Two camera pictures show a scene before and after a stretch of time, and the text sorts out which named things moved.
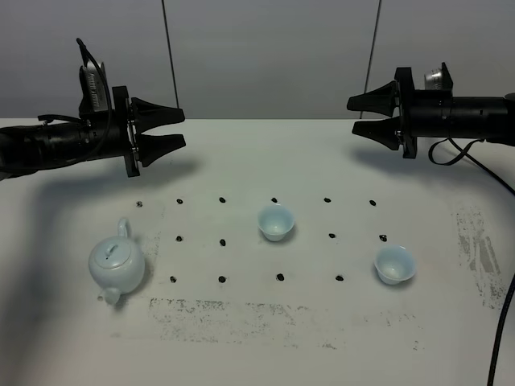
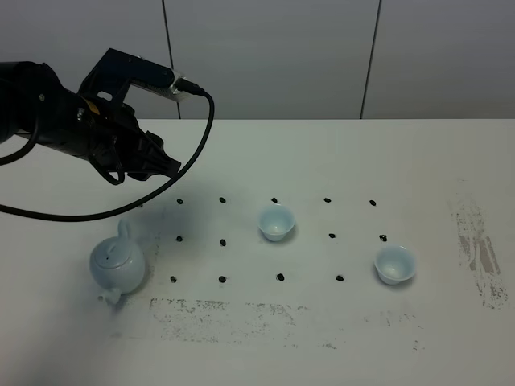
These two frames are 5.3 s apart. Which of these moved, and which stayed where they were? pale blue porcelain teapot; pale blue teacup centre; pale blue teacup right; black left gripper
Moved: black left gripper
Stayed: pale blue porcelain teapot; pale blue teacup right; pale blue teacup centre
